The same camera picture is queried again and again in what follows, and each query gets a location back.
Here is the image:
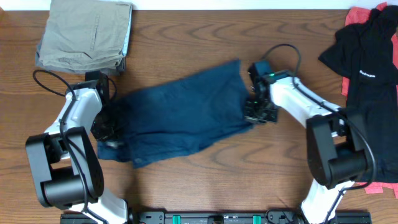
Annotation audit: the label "navy blue shorts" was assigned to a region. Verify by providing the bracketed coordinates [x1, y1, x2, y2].
[98, 59, 252, 168]

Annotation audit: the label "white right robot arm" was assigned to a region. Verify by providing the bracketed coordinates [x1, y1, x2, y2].
[244, 70, 377, 223]

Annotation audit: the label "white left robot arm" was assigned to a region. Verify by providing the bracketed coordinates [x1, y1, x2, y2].
[25, 78, 129, 223]

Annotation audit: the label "folded grey garment underneath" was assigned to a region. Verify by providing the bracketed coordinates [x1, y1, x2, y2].
[35, 40, 126, 76]

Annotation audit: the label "folded khaki shorts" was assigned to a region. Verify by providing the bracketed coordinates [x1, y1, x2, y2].
[38, 0, 132, 72]

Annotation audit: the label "black t-shirt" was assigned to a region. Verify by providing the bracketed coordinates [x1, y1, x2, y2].
[318, 5, 397, 183]

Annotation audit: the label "red garment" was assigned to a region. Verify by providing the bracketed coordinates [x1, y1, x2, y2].
[341, 7, 397, 198]

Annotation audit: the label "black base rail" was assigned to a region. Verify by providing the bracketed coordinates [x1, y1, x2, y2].
[60, 210, 373, 224]

